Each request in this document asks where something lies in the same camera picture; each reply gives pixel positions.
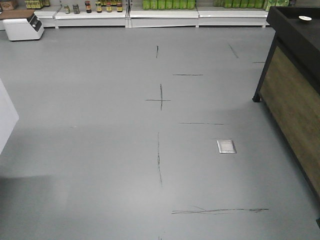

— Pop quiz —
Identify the white box appliance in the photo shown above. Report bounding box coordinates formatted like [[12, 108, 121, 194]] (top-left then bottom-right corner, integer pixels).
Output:
[[0, 9, 44, 42]]

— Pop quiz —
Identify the white store shelf unit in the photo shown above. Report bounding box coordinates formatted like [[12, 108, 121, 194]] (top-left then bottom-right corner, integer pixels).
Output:
[[0, 0, 278, 31]]

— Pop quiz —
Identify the small white dish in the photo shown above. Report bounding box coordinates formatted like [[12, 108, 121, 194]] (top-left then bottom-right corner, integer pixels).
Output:
[[298, 15, 312, 22]]

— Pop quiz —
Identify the black wooden produce stand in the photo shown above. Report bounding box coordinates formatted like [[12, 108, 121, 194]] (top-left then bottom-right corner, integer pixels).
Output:
[[252, 6, 320, 196]]

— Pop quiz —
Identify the metal floor outlet plate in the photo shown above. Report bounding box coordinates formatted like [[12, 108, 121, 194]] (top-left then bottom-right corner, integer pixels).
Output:
[[216, 139, 237, 154]]

